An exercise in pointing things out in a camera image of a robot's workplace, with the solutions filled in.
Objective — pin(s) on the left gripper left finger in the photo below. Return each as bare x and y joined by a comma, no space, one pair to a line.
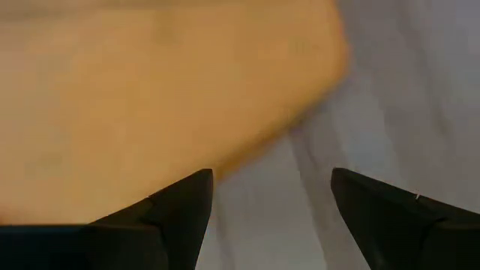
150,240

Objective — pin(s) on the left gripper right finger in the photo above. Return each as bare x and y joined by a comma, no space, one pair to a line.
405,236

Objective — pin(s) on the orange microfibre cloth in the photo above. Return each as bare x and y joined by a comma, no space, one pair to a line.
150,93

